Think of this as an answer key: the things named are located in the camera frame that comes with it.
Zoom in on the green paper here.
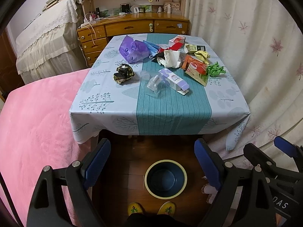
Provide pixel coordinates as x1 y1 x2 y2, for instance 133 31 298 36
206 62 226 77

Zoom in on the lavender white box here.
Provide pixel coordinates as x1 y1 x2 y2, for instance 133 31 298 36
158 68 190 95

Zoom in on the orange red snack bag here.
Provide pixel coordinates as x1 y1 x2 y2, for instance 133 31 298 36
181 54 208 87

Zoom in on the black gold wrapper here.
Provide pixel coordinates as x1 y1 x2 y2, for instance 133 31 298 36
113 64 135 84

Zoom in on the clear plastic packaging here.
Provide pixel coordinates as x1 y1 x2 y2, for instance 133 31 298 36
140 70 165 98

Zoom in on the yellow paper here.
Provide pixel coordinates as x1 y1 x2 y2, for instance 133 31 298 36
194 50 211 65

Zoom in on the white tissue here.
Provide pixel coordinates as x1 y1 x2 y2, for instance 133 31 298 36
156 50 186 69

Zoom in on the green cream small box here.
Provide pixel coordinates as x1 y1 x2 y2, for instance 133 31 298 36
184 44 206 54

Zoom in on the purple plastic bag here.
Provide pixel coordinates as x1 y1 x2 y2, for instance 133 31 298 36
119 35 149 64

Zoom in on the red paper sheet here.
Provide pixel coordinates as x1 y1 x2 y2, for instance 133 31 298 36
159 42 183 53

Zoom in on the blue face mask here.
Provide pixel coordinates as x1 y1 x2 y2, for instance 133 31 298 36
143 40 160 59

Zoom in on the red white carton box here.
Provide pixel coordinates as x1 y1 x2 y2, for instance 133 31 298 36
169 35 186 47

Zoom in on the blue trash bin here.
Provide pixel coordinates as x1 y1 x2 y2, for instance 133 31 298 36
144 159 187 200

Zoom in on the left yellow slipper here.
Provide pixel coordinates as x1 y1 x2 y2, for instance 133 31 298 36
127 202 144 216

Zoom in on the pink bed blanket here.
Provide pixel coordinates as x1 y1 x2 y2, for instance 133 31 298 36
1 70 91 223

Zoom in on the patterned tablecloth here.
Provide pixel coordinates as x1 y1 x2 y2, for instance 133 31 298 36
69 36 250 150

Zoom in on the white floral curtain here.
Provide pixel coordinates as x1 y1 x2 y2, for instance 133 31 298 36
184 0 302 171

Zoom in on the wooden desk with drawers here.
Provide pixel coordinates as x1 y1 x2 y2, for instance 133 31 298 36
77 12 190 67

